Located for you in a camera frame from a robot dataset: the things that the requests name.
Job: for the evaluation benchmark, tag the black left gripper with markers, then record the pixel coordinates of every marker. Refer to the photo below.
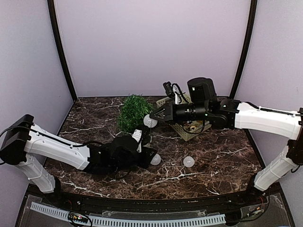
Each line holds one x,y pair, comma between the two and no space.
144,158

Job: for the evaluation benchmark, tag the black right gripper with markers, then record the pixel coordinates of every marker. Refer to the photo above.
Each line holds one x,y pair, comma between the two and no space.
170,112

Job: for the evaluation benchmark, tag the small green christmas tree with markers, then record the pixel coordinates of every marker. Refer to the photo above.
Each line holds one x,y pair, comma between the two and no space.
132,113

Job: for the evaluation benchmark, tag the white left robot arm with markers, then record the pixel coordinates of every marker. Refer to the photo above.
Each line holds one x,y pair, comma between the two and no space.
24,139

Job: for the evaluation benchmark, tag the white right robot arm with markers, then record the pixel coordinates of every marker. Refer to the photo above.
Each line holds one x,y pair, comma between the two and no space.
235,114

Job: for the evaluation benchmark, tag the pale green perforated basket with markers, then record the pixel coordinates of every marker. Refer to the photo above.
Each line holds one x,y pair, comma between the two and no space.
186,130

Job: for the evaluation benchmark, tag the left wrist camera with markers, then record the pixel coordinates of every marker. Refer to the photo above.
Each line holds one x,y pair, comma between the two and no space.
143,137

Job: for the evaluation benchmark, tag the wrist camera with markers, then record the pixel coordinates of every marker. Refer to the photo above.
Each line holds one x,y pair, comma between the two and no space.
174,92
143,137

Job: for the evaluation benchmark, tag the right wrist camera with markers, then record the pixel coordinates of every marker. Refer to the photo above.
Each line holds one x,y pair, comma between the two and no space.
174,92

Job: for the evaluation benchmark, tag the black front table rail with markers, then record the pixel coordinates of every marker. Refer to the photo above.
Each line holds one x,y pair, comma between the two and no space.
221,203

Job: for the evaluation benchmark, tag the white slotted cable duct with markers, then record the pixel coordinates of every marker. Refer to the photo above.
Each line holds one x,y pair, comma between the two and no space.
81,220

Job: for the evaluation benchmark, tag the left black frame post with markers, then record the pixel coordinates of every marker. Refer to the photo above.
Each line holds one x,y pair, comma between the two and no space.
60,50

